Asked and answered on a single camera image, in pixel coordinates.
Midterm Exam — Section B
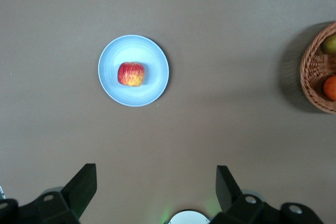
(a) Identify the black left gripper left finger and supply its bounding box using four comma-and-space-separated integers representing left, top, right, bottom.
0, 163, 98, 224

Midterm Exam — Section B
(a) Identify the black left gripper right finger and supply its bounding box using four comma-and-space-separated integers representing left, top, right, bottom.
209, 165, 325, 224

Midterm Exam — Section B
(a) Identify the red yellow apple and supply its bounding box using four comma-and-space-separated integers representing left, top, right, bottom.
117, 61, 145, 88

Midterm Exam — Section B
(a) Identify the orange fruit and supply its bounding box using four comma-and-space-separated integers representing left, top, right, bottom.
322, 74, 336, 101

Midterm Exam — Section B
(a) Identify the brown wicker basket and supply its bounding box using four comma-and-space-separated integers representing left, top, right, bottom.
300, 21, 336, 115

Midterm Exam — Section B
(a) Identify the blue round plate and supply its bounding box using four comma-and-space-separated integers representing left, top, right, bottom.
98, 34, 170, 108

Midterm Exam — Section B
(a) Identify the brown table cloth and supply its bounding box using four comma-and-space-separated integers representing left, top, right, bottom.
0, 0, 336, 224

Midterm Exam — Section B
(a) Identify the small yellow green fruit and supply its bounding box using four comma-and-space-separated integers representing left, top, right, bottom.
322, 34, 336, 55

